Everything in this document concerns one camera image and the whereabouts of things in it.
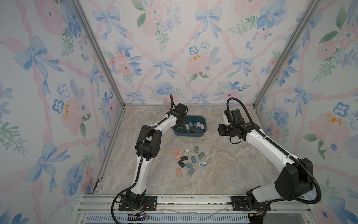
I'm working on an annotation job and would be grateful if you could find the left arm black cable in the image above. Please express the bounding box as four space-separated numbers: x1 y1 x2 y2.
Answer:
110 93 177 224

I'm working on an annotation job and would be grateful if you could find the pink eraser bottom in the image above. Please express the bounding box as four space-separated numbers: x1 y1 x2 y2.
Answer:
176 169 182 177

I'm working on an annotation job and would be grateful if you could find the grey-green eraser bottom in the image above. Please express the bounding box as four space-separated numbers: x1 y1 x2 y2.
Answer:
188 168 196 175

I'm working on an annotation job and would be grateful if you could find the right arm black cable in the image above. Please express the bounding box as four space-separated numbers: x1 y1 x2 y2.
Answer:
226 97 322 204

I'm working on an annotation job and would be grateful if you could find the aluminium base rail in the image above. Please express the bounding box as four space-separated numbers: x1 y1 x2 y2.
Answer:
72 195 317 224

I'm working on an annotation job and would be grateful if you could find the blue eraser middle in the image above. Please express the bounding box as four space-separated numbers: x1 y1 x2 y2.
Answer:
191 156 197 163

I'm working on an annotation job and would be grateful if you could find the teal plastic storage box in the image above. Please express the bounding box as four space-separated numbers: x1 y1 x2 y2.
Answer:
173 115 207 137

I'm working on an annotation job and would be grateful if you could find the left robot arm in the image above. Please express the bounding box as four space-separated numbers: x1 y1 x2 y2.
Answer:
119 103 188 210

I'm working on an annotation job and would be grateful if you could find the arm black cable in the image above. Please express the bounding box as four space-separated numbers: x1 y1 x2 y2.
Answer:
110 93 177 224
226 97 322 204

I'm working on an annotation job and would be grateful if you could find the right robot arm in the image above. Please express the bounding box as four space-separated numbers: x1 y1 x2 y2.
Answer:
218 109 322 211

